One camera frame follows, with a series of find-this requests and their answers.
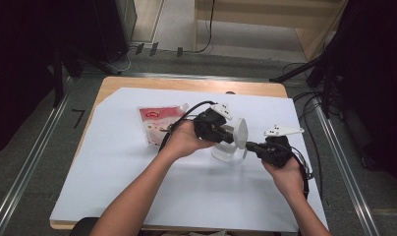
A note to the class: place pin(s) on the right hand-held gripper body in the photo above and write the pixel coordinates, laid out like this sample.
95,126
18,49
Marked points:
276,152

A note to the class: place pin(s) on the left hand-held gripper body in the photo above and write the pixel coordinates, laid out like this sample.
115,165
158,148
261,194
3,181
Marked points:
208,126

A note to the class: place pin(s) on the clear jar with white lid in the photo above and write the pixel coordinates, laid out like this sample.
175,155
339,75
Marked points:
240,132

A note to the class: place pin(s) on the red and white plastic bag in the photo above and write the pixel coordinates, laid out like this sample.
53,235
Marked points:
154,118

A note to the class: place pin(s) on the person's left hand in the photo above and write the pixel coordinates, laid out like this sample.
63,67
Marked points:
181,141

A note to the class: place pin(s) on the person's right hand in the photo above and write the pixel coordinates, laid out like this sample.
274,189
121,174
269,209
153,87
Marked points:
288,180

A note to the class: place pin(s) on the black metal stand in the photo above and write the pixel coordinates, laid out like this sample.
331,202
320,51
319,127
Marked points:
326,85

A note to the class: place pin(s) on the white sheet on table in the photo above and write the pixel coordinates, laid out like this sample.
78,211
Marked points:
121,183

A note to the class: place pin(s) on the light wooden shelf unit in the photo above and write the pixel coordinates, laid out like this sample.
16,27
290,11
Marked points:
252,19

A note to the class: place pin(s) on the dark cabinet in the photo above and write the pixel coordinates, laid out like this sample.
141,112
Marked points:
114,26

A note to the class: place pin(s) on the black seat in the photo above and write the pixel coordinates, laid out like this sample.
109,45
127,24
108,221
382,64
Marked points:
85,227

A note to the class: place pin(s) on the metal floor rail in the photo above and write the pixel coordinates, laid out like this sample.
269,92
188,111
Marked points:
347,183
23,183

